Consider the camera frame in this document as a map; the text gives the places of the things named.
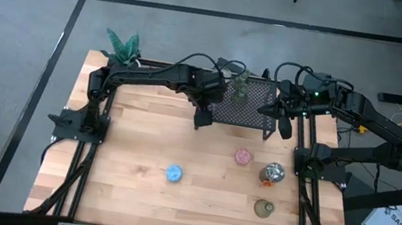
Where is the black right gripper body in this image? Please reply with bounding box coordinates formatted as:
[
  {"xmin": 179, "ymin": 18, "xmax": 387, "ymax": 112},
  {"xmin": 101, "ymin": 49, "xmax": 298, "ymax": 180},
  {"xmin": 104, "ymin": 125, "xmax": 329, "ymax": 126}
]
[{"xmin": 277, "ymin": 80, "xmax": 326, "ymax": 122}]

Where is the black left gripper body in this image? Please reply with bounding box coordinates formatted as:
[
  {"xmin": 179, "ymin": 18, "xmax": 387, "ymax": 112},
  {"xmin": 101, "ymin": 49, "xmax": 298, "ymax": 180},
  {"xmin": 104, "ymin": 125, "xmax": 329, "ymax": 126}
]
[{"xmin": 188, "ymin": 67, "xmax": 229, "ymax": 113}]

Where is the blue patterned candle tin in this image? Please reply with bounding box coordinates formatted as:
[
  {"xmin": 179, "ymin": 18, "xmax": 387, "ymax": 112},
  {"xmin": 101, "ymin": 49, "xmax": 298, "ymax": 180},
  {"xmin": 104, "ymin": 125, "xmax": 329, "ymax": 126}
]
[{"xmin": 164, "ymin": 163, "xmax": 185, "ymax": 184}]

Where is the pink patterned candle tin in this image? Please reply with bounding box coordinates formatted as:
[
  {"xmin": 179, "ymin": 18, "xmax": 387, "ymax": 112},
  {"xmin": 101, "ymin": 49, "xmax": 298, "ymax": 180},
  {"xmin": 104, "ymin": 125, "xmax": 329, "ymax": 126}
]
[{"xmin": 233, "ymin": 148, "xmax": 254, "ymax": 168}]

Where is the black mesh riser shelf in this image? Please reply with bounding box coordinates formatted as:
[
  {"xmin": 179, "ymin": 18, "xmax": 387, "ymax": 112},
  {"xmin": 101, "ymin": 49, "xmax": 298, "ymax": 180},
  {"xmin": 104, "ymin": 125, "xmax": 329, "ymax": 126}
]
[{"xmin": 192, "ymin": 54, "xmax": 286, "ymax": 143}]

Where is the snake plant in white pot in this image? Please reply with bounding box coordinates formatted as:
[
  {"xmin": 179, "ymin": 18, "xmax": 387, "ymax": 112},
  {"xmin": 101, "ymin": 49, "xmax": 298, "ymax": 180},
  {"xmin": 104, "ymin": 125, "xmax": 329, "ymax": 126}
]
[{"xmin": 99, "ymin": 27, "xmax": 146, "ymax": 70}]

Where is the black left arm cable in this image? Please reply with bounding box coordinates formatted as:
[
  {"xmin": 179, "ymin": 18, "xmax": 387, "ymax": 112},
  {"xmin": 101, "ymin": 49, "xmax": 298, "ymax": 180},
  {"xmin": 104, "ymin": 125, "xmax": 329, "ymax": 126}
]
[{"xmin": 166, "ymin": 48, "xmax": 250, "ymax": 86}]

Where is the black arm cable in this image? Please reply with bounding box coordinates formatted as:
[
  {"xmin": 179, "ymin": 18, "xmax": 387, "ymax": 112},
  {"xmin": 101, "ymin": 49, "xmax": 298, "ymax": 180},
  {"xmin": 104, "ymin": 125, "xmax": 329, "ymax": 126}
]
[
  {"xmin": 166, "ymin": 48, "xmax": 250, "ymax": 86},
  {"xmin": 272, "ymin": 59, "xmax": 358, "ymax": 96}
]

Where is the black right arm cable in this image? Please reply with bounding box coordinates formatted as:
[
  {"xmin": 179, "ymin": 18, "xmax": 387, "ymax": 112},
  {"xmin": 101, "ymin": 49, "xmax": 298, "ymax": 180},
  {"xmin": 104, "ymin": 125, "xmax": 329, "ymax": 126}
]
[{"xmin": 272, "ymin": 59, "xmax": 358, "ymax": 96}]

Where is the black aluminium table frame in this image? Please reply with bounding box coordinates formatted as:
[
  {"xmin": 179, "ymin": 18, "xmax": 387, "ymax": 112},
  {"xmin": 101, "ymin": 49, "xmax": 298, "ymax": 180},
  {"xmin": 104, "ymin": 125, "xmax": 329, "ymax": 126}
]
[{"xmin": 21, "ymin": 43, "xmax": 373, "ymax": 225}]

